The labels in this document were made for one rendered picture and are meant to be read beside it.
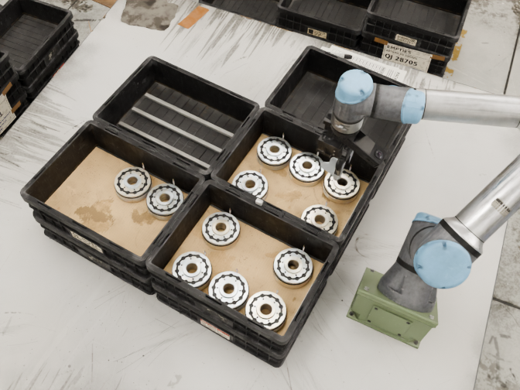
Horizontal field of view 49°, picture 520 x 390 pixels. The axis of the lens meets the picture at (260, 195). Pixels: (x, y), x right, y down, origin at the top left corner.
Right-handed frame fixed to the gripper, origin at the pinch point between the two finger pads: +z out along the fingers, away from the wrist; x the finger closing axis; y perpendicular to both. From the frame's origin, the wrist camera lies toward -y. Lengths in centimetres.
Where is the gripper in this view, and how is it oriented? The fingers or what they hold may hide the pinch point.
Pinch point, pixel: (343, 170)
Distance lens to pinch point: 155.6
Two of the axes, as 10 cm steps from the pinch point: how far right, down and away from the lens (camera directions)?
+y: -8.7, -4.3, 2.3
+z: -0.1, 4.8, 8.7
